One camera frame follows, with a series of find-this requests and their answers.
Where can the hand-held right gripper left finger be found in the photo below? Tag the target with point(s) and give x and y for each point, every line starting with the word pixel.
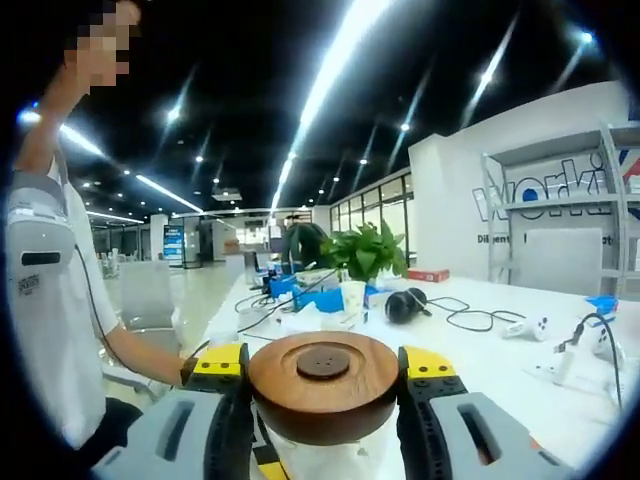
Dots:
pixel 170 440

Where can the person's legs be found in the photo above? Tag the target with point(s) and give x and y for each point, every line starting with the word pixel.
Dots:
pixel 112 430

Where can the white paper cup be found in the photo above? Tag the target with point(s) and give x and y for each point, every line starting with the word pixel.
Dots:
pixel 353 300

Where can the brown wooden lid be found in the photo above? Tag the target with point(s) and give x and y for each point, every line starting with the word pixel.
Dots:
pixel 325 400

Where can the flat red box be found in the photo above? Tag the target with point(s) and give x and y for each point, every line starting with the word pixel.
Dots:
pixel 427 274

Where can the person's upper body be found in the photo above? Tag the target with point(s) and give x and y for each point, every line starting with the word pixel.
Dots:
pixel 85 350

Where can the blue standing banner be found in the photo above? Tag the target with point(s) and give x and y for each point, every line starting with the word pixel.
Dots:
pixel 174 245

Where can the grey white chair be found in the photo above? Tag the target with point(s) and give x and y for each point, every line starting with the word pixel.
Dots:
pixel 147 295

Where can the clear glass coffee can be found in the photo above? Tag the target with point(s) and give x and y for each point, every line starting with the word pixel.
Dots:
pixel 330 462

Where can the black round device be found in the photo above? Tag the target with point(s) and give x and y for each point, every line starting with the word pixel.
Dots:
pixel 405 305

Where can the white chest device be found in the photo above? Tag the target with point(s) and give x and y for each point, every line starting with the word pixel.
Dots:
pixel 45 235

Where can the white table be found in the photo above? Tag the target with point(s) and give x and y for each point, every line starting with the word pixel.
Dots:
pixel 475 360

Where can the green potted plant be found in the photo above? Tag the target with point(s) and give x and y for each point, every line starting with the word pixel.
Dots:
pixel 365 250

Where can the grey board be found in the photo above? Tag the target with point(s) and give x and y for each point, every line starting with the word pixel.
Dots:
pixel 562 260

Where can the blue white box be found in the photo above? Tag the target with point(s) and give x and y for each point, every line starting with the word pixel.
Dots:
pixel 602 304

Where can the long ceiling light strip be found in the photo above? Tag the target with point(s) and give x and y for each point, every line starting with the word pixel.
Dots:
pixel 330 85

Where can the white charger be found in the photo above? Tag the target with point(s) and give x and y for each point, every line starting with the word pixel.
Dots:
pixel 564 365

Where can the white game controller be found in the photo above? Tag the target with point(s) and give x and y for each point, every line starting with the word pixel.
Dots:
pixel 605 342
pixel 530 327

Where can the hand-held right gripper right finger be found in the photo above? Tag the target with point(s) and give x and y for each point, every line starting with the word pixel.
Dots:
pixel 475 440

